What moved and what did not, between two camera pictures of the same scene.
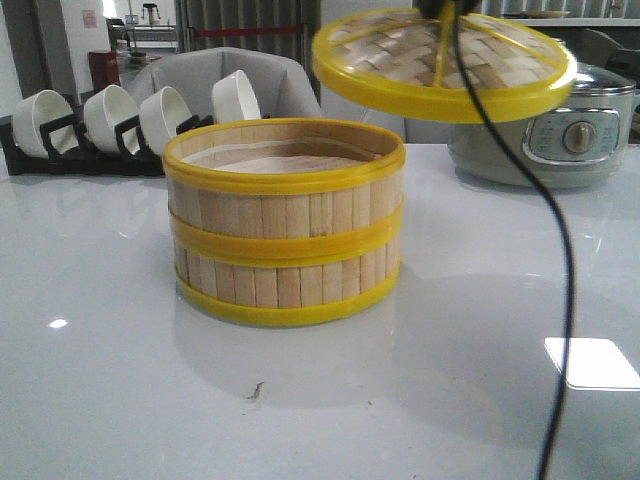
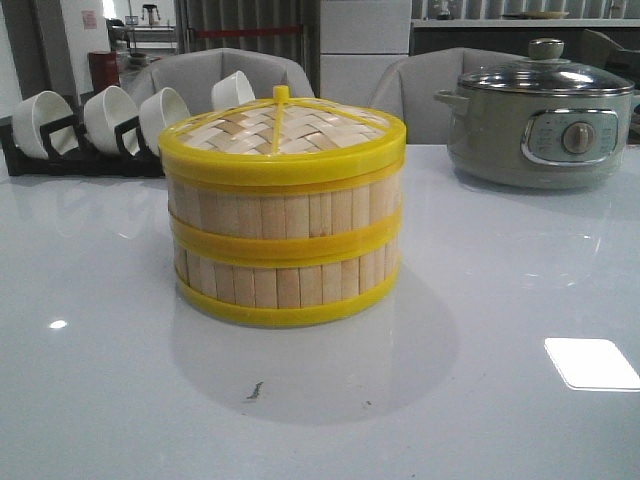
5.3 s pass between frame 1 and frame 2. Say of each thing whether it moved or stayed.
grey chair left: stayed
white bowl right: stayed
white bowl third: stayed
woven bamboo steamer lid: moved
